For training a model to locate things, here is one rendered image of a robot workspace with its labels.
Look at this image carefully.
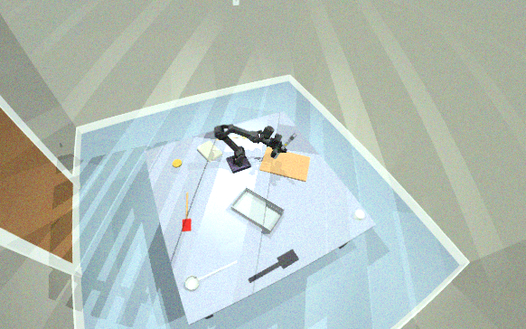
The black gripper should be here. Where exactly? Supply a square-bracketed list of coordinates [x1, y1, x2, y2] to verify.
[266, 138, 287, 158]

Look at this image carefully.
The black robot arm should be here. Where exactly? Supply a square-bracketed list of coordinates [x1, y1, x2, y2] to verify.
[214, 124, 281, 167]

